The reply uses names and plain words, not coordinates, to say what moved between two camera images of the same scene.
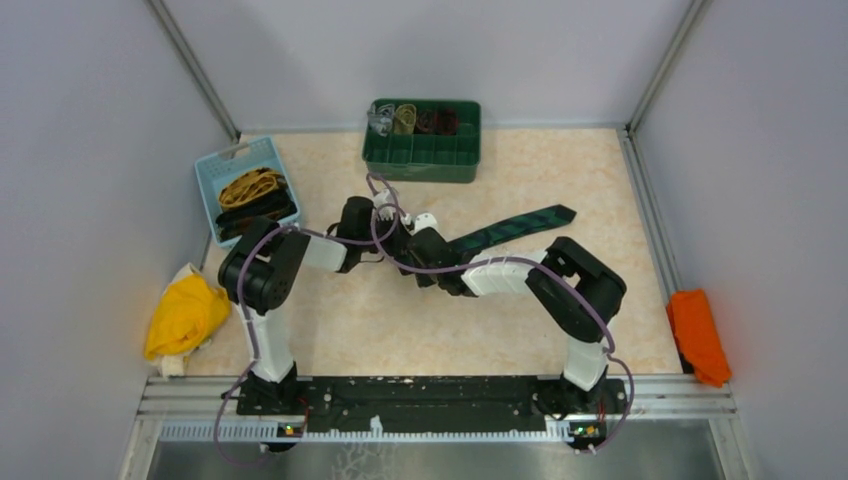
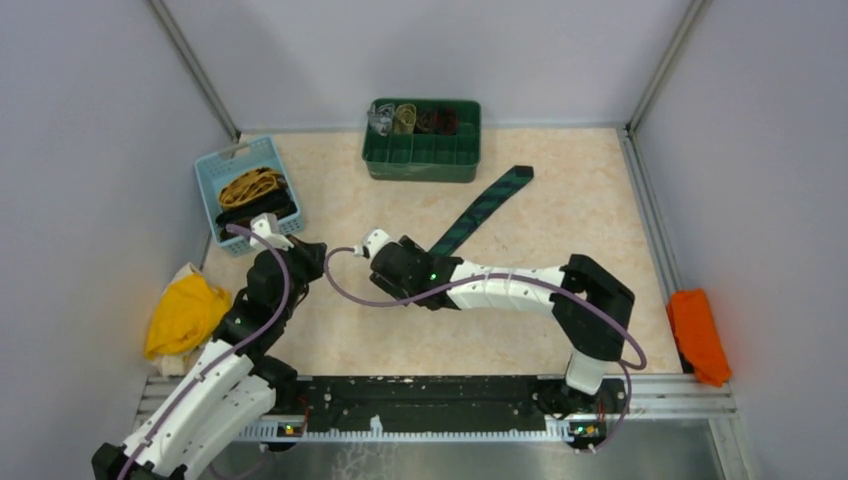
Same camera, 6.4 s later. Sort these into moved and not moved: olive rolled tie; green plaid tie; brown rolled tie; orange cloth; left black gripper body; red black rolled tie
Moved: left black gripper body; green plaid tie
Not moved: olive rolled tie; red black rolled tie; brown rolled tie; orange cloth
